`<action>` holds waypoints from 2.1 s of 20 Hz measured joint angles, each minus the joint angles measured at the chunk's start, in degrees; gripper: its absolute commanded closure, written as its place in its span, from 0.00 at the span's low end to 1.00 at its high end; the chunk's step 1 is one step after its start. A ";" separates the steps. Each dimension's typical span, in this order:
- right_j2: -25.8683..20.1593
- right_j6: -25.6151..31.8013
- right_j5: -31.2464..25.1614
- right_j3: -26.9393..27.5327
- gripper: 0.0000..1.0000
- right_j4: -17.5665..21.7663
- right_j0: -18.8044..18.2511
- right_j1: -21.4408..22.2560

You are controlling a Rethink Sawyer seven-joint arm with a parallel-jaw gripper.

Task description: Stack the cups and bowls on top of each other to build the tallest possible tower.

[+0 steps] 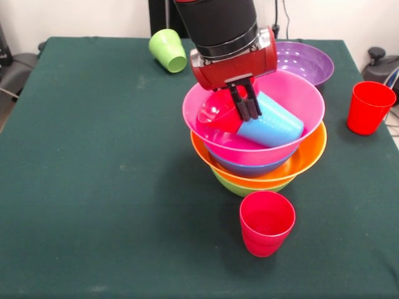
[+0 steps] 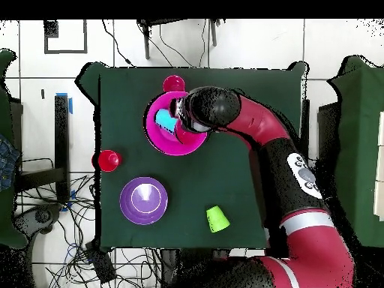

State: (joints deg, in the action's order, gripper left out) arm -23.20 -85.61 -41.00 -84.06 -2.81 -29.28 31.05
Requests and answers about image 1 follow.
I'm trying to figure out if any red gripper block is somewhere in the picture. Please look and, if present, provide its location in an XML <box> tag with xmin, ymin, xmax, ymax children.
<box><xmin>191</xmin><ymin>29</ymin><xmax>278</xmax><ymax>122</ymax></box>

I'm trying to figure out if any small crimson pink bowl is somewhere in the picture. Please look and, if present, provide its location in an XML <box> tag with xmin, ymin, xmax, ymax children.
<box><xmin>196</xmin><ymin>90</ymin><xmax>249</xmax><ymax>133</ymax></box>

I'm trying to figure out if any blue cup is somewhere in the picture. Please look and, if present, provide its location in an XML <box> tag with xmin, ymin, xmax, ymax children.
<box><xmin>236</xmin><ymin>92</ymin><xmax>305</xmax><ymax>148</ymax></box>

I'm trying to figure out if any large magenta bowl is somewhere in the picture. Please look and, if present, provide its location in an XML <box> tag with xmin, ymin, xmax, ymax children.
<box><xmin>182</xmin><ymin>69</ymin><xmax>326</xmax><ymax>166</ymax></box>

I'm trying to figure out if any blue bowl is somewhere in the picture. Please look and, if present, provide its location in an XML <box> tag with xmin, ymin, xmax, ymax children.
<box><xmin>208</xmin><ymin>148</ymin><xmax>297</xmax><ymax>179</ymax></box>

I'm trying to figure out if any large orange bowl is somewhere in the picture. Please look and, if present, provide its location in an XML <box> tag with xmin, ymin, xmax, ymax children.
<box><xmin>190</xmin><ymin>121</ymin><xmax>327</xmax><ymax>189</ymax></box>

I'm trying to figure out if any green bowl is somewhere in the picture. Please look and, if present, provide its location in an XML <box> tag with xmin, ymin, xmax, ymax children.
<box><xmin>213</xmin><ymin>169</ymin><xmax>292</xmax><ymax>198</ymax></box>

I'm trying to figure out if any green cup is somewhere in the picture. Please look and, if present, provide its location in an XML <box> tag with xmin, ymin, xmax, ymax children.
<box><xmin>148</xmin><ymin>28</ymin><xmax>188</xmax><ymax>74</ymax></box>

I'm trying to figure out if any purple bowl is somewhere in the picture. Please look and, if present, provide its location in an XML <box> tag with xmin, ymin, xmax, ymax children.
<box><xmin>276</xmin><ymin>41</ymin><xmax>335</xmax><ymax>87</ymax></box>

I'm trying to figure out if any red cup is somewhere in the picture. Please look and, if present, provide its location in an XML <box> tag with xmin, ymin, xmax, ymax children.
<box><xmin>347</xmin><ymin>81</ymin><xmax>397</xmax><ymax>136</ymax></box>

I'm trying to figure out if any crimson pink cup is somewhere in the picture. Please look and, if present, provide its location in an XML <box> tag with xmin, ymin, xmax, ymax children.
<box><xmin>239</xmin><ymin>190</ymin><xmax>296</xmax><ymax>258</ymax></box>

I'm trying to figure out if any dark green tablecloth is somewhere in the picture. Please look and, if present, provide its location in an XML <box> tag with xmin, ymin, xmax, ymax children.
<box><xmin>0</xmin><ymin>36</ymin><xmax>399</xmax><ymax>299</ymax></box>

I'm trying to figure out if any black hanging cable with plug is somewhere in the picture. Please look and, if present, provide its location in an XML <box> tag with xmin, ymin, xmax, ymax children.
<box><xmin>269</xmin><ymin>0</ymin><xmax>291</xmax><ymax>40</ymax></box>

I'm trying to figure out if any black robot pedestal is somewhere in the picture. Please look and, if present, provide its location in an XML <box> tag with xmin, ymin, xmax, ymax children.
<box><xmin>148</xmin><ymin>0</ymin><xmax>191</xmax><ymax>40</ymax></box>

